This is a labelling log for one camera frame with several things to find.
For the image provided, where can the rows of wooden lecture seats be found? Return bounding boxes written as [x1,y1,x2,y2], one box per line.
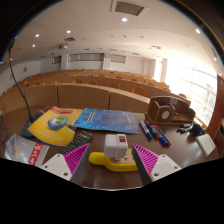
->
[0,68,193,116]

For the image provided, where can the wooden desk organizer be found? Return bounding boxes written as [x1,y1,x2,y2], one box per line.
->
[145,95,197,126]

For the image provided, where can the large bright window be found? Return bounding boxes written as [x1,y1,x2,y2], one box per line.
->
[164,54,218,126]

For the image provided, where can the clear plastic bag, red label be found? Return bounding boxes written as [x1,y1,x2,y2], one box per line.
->
[3,133,50,167]

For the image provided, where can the blue whiteboard marker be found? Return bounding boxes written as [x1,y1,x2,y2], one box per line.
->
[138,119,154,141]

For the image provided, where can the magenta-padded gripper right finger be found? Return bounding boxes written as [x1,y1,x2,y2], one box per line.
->
[131,143,183,186]

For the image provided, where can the blue booklet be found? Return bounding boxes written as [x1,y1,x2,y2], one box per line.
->
[72,107,142,135]

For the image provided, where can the wooden shelf unit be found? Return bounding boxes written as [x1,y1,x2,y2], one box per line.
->
[217,118,224,158]

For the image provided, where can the black marker pen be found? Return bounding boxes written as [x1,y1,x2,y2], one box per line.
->
[176,126,193,133]
[179,122,194,129]

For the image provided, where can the black remote control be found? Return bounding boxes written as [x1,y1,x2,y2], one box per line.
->
[60,130,94,155]

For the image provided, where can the ceiling projector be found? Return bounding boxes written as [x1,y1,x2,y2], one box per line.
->
[57,42,70,51]

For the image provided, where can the recessed ceiling lights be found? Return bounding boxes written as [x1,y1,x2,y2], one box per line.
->
[33,17,218,62]

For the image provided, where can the white notebook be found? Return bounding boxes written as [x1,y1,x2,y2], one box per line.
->
[195,133,217,158]

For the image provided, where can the large ceiling air vent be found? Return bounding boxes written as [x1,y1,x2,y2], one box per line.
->
[110,0,149,18]

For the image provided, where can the yellow booklet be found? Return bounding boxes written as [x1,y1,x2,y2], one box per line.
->
[27,106,84,147]

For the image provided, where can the white charger with red switch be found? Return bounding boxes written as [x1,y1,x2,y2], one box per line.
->
[103,133,129,162]

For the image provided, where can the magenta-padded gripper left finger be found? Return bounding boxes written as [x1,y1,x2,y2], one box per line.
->
[40,142,92,186]

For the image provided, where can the black metal frame stand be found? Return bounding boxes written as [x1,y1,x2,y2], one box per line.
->
[0,114,10,148]

